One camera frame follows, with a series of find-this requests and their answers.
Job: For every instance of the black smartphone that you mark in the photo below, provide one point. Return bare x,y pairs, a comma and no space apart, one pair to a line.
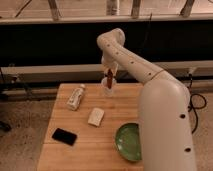
64,136

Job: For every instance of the wooden table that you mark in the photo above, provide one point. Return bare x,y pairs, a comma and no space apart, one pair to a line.
94,149

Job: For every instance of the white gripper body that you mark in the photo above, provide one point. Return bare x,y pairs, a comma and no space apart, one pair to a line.
109,65

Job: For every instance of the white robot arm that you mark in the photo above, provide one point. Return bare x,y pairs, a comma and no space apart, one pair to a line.
164,124

